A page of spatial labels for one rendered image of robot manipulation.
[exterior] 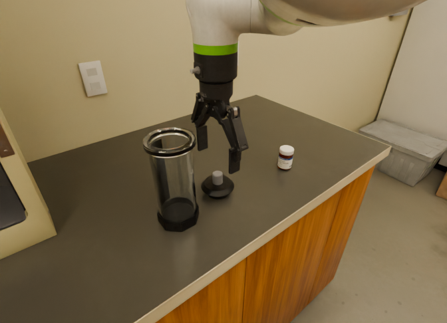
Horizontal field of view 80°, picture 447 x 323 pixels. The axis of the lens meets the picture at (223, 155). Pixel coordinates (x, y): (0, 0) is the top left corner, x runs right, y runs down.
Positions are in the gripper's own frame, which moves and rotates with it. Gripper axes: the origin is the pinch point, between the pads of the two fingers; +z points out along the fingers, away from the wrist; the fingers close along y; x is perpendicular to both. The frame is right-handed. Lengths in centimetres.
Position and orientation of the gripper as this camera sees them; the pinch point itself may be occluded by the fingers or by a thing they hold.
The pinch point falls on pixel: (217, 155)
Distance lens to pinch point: 69.8
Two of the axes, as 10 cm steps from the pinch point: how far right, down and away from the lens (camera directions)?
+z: 0.0, 8.4, 5.4
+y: 6.2, 4.2, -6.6
